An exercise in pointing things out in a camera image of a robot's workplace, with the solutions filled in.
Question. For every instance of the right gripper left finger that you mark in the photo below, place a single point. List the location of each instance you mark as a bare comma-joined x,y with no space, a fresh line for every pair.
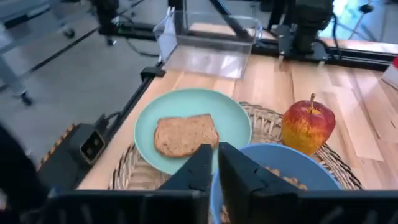
192,177

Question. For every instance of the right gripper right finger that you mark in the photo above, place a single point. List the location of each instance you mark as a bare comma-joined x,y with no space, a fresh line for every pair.
248,193

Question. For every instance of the brown toast slice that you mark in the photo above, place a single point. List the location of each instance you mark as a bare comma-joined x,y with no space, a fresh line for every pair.
183,137

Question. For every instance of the blue bowl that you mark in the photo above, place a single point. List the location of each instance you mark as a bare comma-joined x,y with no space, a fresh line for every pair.
280,158

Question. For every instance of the pale green plate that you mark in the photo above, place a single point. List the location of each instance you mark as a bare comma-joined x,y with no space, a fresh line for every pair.
186,102

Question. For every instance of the red yellow apple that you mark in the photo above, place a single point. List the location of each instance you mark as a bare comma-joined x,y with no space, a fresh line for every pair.
308,127

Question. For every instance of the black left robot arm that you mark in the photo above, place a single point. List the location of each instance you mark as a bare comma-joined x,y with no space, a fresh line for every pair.
311,25

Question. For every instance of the cereal pieces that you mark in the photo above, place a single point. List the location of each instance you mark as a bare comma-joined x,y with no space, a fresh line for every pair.
290,182

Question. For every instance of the round woven straw placemat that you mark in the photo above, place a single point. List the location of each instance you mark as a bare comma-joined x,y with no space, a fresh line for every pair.
140,177

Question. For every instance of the clear plastic container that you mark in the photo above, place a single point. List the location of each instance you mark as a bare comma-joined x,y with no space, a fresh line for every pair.
202,59

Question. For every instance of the rolling desk with casters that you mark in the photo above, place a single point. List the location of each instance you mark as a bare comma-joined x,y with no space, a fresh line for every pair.
12,77

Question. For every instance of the black table-level camera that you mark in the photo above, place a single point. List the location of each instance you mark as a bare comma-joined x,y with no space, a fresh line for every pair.
90,146

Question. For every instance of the black table frame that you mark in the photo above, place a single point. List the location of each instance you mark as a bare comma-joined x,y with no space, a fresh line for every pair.
357,57

